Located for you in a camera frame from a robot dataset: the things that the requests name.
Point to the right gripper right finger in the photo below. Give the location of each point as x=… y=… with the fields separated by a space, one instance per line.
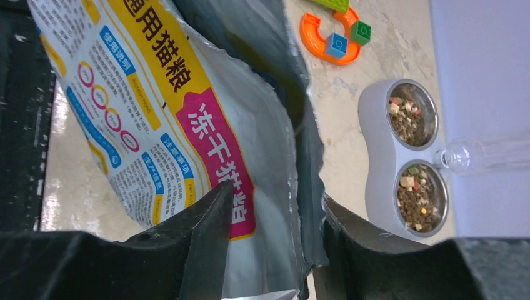
x=367 y=262

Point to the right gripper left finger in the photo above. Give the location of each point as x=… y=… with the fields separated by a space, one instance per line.
x=184 y=257

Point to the pet food bag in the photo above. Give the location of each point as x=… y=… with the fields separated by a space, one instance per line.
x=175 y=97

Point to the grey double pet bowl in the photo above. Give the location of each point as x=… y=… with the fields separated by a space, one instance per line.
x=390 y=156

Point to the clear water bottle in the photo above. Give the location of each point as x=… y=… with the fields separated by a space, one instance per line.
x=487 y=154

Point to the orange green toy block piece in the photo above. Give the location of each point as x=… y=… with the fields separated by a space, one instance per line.
x=339 y=48

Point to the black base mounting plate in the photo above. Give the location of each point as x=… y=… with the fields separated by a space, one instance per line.
x=27 y=95

